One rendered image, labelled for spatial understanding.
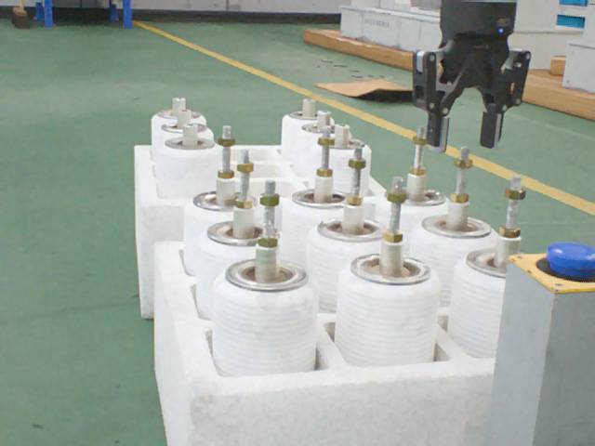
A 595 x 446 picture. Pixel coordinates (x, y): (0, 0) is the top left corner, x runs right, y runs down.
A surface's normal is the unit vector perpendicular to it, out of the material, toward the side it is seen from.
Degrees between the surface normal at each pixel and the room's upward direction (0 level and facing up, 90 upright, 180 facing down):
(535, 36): 90
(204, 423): 90
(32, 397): 0
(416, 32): 90
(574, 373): 90
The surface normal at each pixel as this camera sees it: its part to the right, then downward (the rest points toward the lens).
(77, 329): 0.04, -0.95
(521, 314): -0.97, 0.03
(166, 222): 0.20, 0.30
